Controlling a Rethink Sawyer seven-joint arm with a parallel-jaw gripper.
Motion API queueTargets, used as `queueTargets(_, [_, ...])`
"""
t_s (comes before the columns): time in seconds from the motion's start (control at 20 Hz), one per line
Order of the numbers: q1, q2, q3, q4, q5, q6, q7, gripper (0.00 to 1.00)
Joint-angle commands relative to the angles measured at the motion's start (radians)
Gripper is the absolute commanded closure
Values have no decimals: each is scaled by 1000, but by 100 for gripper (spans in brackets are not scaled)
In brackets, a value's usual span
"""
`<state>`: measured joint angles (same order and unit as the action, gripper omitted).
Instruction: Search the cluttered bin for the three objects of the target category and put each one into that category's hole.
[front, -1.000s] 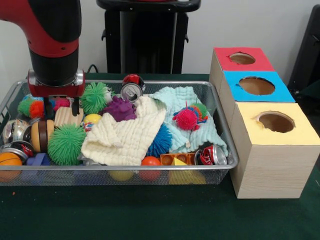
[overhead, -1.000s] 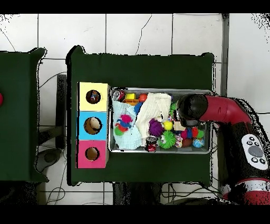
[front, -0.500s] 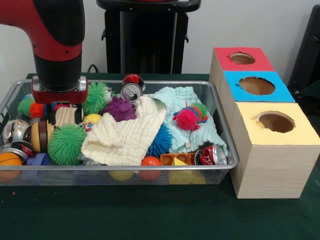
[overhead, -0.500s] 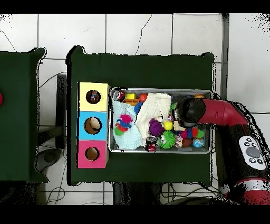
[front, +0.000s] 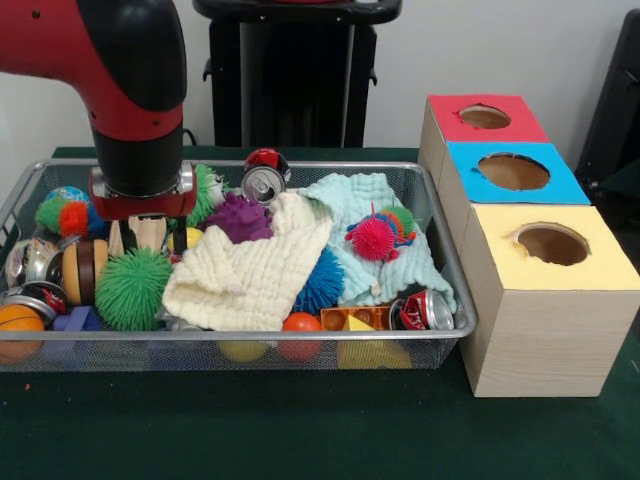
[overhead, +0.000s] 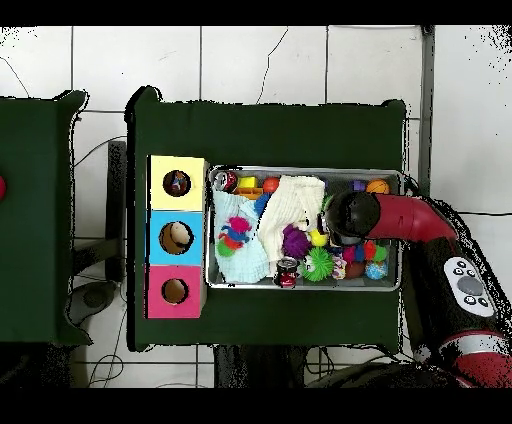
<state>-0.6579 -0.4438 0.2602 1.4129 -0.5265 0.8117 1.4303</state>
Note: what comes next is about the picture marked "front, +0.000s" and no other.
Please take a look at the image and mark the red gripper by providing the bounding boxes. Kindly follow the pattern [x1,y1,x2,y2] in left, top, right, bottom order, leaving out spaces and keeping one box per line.
[88,160,197,256]

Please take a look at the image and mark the wooden box three holes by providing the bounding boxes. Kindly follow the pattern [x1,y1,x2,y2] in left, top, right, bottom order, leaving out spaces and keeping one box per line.
[418,93,640,399]

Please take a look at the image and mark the ridged wooden block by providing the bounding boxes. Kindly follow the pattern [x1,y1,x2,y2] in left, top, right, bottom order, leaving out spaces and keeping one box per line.
[108,214,169,251]

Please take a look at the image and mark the plain green puffer ball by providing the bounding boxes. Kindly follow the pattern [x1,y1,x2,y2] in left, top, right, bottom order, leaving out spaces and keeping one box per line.
[94,247,174,332]

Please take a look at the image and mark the green puffer toy white face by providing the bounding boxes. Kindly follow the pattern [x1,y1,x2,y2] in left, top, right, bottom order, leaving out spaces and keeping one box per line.
[192,163,231,226]

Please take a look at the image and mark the purple spiky rubber toy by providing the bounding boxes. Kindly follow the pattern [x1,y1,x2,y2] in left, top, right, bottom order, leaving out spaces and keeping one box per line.
[202,192,275,244]

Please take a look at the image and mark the wooden toy burger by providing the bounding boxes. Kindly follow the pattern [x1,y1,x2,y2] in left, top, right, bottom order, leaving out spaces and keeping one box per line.
[62,238,110,306]

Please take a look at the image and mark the multicoloured fuzzy caterpillar toy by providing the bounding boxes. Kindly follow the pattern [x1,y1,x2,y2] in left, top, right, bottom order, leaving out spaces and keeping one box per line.
[34,196,109,237]

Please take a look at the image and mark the cream waffle cloth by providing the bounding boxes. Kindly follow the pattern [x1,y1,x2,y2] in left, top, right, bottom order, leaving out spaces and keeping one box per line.
[162,192,335,332]

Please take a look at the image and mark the uncrushed red soda can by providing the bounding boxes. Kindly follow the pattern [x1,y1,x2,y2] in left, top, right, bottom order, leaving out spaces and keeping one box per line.
[240,147,292,206]

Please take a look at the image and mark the mint waffle cloth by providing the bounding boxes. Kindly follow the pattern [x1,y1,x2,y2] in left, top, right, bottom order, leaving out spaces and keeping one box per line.
[298,172,457,307]

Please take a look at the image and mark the pink spiky rubber toy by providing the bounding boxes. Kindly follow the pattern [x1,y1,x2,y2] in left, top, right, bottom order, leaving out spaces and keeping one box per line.
[344,202,419,262]

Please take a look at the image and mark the crushed red soda can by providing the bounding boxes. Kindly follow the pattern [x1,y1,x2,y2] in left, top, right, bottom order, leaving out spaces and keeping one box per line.
[388,288,455,331]

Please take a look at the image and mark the tall black case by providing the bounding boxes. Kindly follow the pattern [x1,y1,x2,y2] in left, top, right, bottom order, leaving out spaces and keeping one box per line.
[574,8,640,176]

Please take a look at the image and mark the silver wire mesh bin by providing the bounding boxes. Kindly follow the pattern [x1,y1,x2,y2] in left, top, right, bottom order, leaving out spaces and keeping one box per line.
[0,159,481,374]

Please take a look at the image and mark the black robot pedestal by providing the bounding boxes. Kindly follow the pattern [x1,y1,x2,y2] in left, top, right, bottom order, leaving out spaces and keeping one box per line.
[187,0,404,149]

